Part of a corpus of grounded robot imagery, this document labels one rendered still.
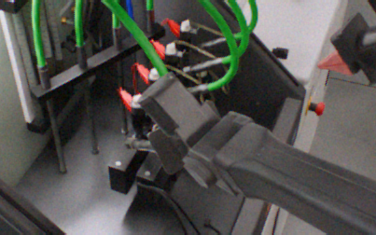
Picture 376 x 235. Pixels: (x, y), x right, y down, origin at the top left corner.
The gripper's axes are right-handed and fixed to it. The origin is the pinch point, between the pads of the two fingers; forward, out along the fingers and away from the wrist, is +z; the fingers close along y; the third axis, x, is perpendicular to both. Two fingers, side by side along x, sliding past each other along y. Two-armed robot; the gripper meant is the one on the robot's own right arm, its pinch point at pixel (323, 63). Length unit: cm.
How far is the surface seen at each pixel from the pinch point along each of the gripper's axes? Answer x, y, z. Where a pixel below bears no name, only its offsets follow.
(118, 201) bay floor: 22, -6, 50
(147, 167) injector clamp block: 19.6, -0.6, 34.4
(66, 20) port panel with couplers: 5, 32, 48
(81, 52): 14.7, 25.2, 36.1
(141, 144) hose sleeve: 27.9, 8.1, 17.0
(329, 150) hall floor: -92, -71, 103
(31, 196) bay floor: 32, 6, 61
